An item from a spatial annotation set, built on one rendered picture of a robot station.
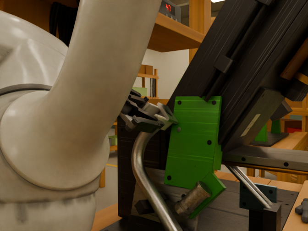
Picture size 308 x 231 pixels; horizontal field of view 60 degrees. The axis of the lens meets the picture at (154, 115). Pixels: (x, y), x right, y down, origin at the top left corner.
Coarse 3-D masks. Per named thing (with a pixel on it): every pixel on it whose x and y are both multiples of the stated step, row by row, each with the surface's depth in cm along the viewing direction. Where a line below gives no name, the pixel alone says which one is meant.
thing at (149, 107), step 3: (147, 105) 59; (150, 105) 59; (153, 105) 60; (144, 108) 59; (147, 108) 60; (150, 108) 60; (153, 108) 61; (156, 108) 61; (147, 111) 60; (150, 111) 61; (153, 111) 62; (156, 111) 62; (159, 111) 63; (153, 114) 63
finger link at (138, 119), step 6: (132, 120) 47; (138, 120) 48; (144, 120) 50; (150, 120) 53; (126, 126) 47; (138, 126) 50; (144, 126) 51; (150, 126) 52; (156, 126) 54; (150, 132) 55
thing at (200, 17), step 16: (0, 0) 57; (16, 0) 59; (32, 0) 62; (192, 0) 142; (208, 0) 142; (32, 16) 62; (48, 16) 65; (192, 16) 142; (208, 16) 142; (48, 32) 65
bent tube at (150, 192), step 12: (168, 108) 64; (168, 120) 59; (144, 132) 63; (144, 144) 64; (132, 156) 64; (132, 168) 63; (144, 168) 63; (144, 180) 61; (144, 192) 60; (156, 192) 59; (156, 204) 57; (168, 216) 55; (168, 228) 54; (180, 228) 54
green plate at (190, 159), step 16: (176, 96) 65; (192, 96) 62; (176, 112) 64; (192, 112) 61; (208, 112) 59; (176, 128) 63; (192, 128) 60; (208, 128) 58; (176, 144) 62; (192, 144) 60; (208, 144) 58; (176, 160) 61; (192, 160) 59; (208, 160) 57; (176, 176) 60; (192, 176) 58
